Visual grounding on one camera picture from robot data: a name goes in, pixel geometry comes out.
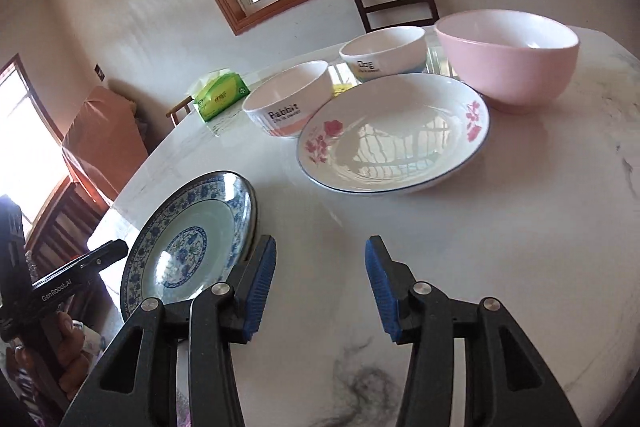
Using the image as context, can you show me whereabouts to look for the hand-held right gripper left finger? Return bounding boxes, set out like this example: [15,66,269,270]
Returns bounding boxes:
[65,234,278,427]

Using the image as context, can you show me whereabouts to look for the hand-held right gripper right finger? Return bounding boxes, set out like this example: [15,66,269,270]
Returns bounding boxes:
[364,235,583,427]

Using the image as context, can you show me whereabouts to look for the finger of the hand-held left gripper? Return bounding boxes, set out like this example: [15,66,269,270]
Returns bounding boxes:
[75,239,130,276]

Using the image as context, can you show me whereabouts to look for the blue patterned plate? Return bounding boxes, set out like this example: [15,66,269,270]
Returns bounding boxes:
[119,170,259,323]

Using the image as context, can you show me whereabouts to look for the white plate pink flowers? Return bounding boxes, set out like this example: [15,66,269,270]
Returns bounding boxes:
[296,73,491,194]

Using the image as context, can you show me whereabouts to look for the white bowl pink base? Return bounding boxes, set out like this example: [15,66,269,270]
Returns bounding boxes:
[242,60,334,139]

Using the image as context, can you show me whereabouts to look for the white bowl blue base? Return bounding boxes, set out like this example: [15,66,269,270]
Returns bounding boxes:
[339,26,427,84]

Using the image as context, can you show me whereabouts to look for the large pink bowl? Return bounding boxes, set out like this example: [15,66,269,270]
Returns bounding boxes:
[434,9,581,114]

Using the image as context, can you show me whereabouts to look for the person's left hand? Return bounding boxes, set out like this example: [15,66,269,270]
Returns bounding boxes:
[10,309,108,403]

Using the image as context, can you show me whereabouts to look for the brown wooden bench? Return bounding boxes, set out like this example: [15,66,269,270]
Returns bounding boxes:
[22,179,131,318]

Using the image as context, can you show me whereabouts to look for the person's patterned purple clothing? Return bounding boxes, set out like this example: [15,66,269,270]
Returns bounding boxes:
[0,342,66,427]

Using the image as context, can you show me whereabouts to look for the pink covered furniture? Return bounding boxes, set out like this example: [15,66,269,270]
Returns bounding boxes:
[61,85,151,202]

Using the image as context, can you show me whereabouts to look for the small side window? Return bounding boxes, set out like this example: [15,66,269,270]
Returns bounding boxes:
[0,53,71,228]

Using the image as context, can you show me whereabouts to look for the light wooden chair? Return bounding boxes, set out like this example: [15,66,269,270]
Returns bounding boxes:
[166,95,196,128]

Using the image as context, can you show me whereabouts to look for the green tissue pack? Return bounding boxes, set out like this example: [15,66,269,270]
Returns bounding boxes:
[192,68,251,124]

